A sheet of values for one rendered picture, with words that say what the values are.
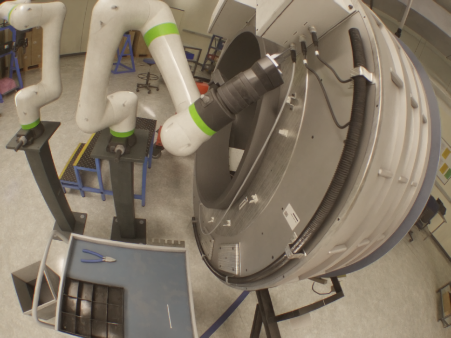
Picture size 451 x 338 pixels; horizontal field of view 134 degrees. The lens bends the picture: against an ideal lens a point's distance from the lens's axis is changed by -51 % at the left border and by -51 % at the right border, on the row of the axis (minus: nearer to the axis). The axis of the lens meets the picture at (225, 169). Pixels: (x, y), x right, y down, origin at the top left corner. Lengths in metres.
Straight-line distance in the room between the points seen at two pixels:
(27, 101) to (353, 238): 1.26
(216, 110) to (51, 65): 0.91
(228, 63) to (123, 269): 1.16
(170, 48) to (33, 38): 6.40
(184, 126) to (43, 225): 1.69
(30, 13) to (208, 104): 0.88
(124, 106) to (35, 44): 6.21
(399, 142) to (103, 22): 0.73
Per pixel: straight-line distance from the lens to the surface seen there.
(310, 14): 0.43
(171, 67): 0.60
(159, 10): 0.68
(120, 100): 0.83
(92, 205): 1.90
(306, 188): 0.38
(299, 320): 1.00
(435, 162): 0.72
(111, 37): 0.61
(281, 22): 0.44
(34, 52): 6.92
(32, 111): 1.09
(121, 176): 1.07
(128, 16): 0.61
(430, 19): 3.97
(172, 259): 0.90
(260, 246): 0.50
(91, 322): 0.84
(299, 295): 1.96
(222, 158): 1.21
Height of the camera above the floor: 1.49
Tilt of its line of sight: 37 degrees down
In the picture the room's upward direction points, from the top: 24 degrees clockwise
